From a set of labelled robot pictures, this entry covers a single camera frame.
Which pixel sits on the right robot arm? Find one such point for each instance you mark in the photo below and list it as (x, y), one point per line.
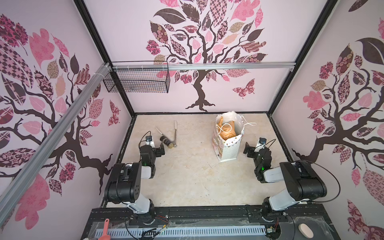
(302, 183)

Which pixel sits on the orange snack packet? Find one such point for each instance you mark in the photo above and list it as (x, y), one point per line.
(226, 130)

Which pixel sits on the pink plastic scoop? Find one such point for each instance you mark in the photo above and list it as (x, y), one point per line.
(105, 235)

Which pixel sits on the dark brown bottle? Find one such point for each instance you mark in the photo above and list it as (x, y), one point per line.
(167, 142)

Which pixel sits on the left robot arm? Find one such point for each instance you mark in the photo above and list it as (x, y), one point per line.
(124, 184)

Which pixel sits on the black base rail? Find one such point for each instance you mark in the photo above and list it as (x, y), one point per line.
(284, 226)

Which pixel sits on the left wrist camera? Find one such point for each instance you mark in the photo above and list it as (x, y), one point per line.
(150, 141)

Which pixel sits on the white patterned paper bag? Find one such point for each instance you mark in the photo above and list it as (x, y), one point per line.
(228, 150)

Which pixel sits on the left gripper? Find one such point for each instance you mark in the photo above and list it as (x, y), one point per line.
(159, 151)

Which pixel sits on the left aluminium rail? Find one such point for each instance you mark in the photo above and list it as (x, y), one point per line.
(20, 184)

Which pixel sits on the aluminium rail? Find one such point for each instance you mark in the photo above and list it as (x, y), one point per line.
(20, 184)
(222, 66)

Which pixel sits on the white slotted cable duct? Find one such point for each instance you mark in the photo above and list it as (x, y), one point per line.
(181, 232)

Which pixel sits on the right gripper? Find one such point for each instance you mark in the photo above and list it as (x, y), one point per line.
(250, 150)

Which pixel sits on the back aluminium rail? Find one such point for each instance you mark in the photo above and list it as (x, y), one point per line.
(222, 66)

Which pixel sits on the black wire basket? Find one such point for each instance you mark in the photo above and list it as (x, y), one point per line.
(138, 77)

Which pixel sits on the round beige pad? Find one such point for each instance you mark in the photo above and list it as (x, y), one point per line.
(306, 231)

